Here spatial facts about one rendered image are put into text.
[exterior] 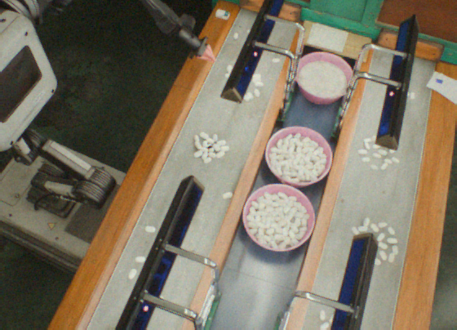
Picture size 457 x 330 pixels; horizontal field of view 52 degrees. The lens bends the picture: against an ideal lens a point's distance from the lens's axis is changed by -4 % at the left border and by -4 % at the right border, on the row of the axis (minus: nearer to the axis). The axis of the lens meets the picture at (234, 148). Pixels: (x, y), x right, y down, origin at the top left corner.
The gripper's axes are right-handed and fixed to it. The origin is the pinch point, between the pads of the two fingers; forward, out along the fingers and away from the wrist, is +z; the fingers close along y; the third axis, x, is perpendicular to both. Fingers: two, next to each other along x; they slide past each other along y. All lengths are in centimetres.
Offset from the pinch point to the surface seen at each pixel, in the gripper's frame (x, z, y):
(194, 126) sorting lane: 7.8, 8.7, -26.9
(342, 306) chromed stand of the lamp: -66, 36, -90
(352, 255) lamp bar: -62, 40, -72
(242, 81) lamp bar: -30.4, 0.7, -23.8
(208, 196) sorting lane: -3, 21, -55
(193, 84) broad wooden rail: 11.2, 1.1, -8.5
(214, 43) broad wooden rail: 11.3, 1.4, 17.2
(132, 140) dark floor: 98, 17, -5
